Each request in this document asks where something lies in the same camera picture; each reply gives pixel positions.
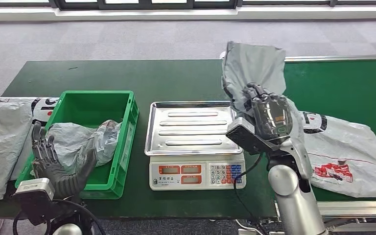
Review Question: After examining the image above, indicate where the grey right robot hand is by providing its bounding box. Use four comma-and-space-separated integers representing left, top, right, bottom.
242, 82, 294, 142

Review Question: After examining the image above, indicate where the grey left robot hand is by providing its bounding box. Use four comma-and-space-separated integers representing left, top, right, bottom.
31, 121, 98, 199

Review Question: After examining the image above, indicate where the parcel bag with ring print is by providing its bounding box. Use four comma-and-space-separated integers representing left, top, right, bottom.
221, 41, 306, 143

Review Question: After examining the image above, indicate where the large grey parcel bag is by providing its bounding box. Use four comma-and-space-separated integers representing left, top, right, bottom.
0, 99, 34, 202

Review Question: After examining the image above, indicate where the white parcel black print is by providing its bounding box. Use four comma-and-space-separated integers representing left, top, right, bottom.
0, 96, 60, 181

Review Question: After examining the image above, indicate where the large white parcel red print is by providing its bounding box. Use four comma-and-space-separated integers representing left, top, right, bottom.
300, 111, 376, 199

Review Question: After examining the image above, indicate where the green plastic crate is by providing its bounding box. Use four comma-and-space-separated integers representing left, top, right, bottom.
15, 90, 140, 200

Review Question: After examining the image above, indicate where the white scale with steel tray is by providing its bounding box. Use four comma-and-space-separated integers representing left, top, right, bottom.
144, 101, 247, 191

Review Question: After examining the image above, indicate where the white power strip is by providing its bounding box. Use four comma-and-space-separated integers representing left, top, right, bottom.
235, 220, 266, 235

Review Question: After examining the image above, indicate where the white window sill ledge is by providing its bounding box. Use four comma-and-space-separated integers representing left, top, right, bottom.
0, 3, 376, 22

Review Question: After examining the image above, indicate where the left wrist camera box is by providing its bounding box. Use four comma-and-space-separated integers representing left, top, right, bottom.
13, 177, 56, 226

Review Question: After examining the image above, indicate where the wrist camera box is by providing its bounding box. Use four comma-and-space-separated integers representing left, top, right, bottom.
225, 117, 275, 155
13, 177, 56, 226

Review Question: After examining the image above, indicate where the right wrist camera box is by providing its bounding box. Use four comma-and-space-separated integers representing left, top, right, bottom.
225, 117, 275, 155

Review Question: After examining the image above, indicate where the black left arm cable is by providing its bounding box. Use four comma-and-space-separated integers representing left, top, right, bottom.
12, 198, 107, 235

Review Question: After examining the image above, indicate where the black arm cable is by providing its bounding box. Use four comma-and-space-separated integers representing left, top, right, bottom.
233, 152, 266, 228
12, 198, 107, 235

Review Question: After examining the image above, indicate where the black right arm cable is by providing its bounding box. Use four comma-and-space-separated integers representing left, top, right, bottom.
233, 152, 266, 228

